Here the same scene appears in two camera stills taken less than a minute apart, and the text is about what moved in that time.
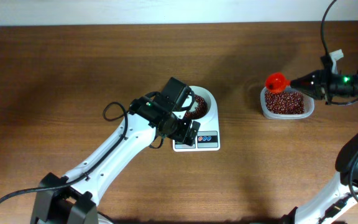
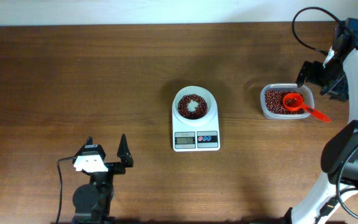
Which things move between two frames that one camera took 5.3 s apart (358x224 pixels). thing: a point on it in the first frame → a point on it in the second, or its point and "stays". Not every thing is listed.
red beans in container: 284,102 stays
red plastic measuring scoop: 275,83 → 294,102
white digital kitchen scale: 207,139 stays
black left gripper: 181,135 → 125,157
